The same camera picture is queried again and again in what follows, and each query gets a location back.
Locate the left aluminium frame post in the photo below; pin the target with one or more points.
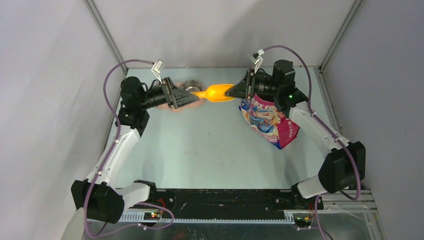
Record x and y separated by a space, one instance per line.
103 29

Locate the yellow plastic scoop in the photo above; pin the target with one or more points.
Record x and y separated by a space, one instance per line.
215 93

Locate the colourful cat food bag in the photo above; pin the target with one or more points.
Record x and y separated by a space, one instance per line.
264 118

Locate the right aluminium frame post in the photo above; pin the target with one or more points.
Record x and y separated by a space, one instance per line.
355 6

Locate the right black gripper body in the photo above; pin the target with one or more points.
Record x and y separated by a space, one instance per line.
263 86

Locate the aluminium frame post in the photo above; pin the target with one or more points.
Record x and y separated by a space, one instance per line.
355 6
103 29

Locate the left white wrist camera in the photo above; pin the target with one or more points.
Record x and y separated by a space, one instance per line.
157 68

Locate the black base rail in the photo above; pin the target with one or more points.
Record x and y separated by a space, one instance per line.
232 203

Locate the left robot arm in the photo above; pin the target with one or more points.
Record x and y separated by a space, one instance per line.
99 195

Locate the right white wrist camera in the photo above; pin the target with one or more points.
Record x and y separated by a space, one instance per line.
257 59

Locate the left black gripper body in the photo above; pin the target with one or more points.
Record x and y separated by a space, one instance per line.
157 97

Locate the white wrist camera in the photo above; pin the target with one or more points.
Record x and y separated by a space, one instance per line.
257 59
157 68

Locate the white cable duct strip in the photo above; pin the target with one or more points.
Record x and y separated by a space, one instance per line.
147 217

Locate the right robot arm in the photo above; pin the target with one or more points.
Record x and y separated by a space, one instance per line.
344 161

